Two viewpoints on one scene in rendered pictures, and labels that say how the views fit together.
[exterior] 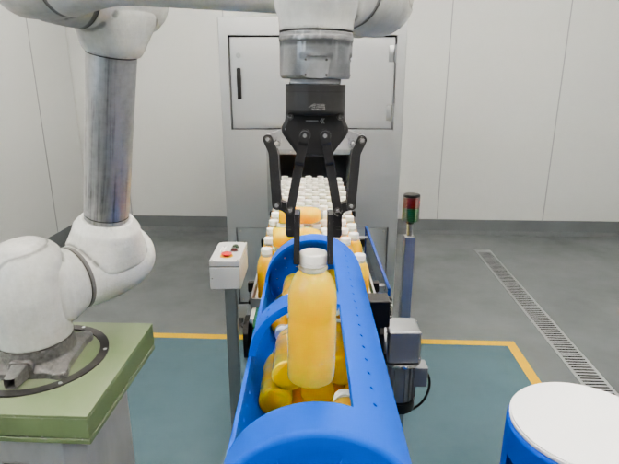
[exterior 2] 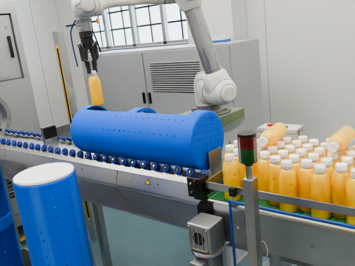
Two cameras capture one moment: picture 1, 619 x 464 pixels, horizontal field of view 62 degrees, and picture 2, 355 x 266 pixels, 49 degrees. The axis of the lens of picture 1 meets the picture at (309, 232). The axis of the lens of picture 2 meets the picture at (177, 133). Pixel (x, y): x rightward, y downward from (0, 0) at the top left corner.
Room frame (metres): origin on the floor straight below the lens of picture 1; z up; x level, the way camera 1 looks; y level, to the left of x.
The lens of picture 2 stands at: (2.46, -1.48, 1.61)
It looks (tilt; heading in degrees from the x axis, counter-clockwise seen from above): 15 degrees down; 130
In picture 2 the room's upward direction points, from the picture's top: 7 degrees counter-clockwise
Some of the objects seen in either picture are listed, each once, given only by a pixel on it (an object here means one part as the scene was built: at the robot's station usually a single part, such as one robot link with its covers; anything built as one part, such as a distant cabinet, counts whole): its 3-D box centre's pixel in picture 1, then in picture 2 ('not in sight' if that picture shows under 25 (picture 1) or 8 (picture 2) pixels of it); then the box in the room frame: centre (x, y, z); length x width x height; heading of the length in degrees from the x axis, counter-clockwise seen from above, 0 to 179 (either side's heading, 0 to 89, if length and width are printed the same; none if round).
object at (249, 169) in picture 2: (410, 214); (248, 155); (1.84, -0.37, 1.18); 0.06 x 0.06 x 0.16
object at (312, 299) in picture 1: (311, 321); (95, 89); (0.67, 0.00, 1.33); 0.07 x 0.07 x 0.18
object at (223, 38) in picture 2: not in sight; (216, 39); (0.40, 1.74, 1.48); 0.24 x 0.12 x 0.08; 5
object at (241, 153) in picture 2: (410, 214); (248, 154); (1.84, -0.37, 1.18); 0.06 x 0.06 x 0.05
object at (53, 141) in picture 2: not in sight; (50, 136); (0.12, -0.01, 1.00); 0.10 x 0.04 x 0.15; 90
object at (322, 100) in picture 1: (314, 120); (86, 39); (0.67, -0.01, 1.62); 0.08 x 0.07 x 0.09; 90
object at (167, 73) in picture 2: not in sight; (165, 113); (-0.39, 1.81, 0.72); 2.15 x 0.54 x 1.45; 177
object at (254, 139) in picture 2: (411, 202); (246, 141); (1.84, -0.37, 1.23); 0.06 x 0.06 x 0.04
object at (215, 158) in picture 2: not in sight; (214, 161); (1.45, -0.01, 0.99); 0.10 x 0.02 x 0.12; 90
